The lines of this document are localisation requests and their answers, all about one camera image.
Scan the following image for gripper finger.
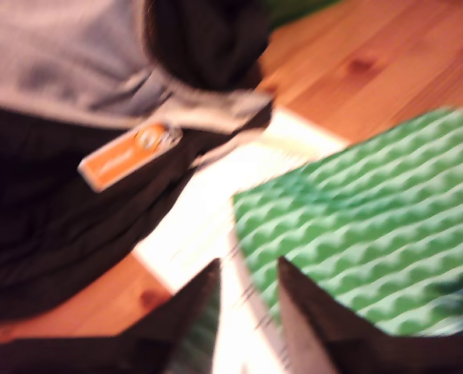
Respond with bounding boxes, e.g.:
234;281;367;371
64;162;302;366
114;259;221;374
277;256;396;374

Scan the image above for green wave-patterned zip bag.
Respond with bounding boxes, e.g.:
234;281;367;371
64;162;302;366
229;107;463;338

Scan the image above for dark brown grey-lined jacket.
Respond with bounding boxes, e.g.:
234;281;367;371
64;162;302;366
0;0;275;324

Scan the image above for orange LeRobot sticker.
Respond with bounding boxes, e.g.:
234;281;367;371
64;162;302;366
77;121;184;193

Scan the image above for printed white paper sheet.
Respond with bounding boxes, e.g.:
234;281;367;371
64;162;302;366
132;110;349;297

